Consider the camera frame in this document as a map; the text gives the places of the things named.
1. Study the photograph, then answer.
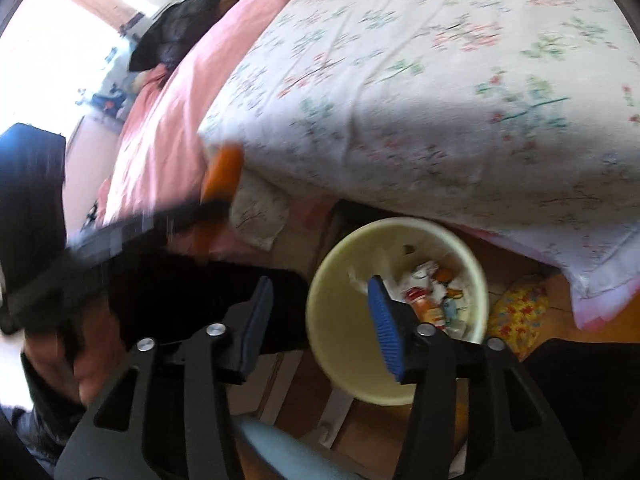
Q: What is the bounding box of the blue grey desk chair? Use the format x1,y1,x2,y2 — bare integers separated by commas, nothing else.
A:
234,387,383,479

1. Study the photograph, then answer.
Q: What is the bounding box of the yellow trash bin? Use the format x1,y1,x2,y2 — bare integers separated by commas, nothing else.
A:
306,217,489,406

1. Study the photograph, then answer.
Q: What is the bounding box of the floral bed sheet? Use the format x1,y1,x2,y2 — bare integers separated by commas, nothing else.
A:
198,0,639,328

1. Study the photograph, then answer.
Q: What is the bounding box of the person's left hand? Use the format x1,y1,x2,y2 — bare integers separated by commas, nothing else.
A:
24,296,127,406

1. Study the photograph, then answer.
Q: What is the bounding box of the pink duvet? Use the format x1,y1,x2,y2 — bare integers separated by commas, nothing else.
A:
96,0,290,226

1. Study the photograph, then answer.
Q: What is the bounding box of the large orange peel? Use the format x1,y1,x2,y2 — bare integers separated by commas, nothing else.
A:
201,144,244,204

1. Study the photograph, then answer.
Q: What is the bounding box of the black jacket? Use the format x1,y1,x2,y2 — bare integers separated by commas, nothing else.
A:
129,0,240,75

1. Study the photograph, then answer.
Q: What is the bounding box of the printed snack wrapper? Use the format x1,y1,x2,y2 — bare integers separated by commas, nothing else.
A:
398,260,470,339

